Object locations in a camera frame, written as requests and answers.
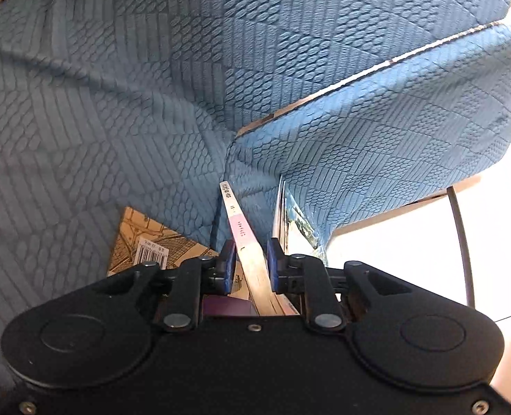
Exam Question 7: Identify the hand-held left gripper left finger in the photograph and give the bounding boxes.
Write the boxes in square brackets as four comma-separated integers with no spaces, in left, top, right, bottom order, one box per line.
[87,239,238,333]

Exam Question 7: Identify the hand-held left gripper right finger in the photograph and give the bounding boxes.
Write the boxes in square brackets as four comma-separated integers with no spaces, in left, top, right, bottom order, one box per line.
[267,238,421,333]

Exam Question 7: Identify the orange and white book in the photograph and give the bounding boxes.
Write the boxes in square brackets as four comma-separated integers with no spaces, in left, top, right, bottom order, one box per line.
[219,179,278,317]

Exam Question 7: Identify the purple book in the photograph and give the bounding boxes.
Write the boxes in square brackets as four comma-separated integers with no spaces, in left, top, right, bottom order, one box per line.
[200,295,258,317]

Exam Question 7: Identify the photo cover notebook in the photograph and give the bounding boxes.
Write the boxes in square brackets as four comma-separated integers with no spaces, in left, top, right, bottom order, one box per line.
[283,182,329,269]
[272,175,291,256]

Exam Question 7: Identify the tan illustrated book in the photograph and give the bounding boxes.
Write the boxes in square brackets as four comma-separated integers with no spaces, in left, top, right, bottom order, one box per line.
[107,206,220,278]

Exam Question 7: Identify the blue textured sofa cover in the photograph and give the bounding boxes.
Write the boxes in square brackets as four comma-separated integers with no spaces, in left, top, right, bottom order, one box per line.
[0,0,511,394]

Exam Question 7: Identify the black cable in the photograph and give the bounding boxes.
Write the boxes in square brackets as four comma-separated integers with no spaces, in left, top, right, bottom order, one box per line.
[446,186,475,308]

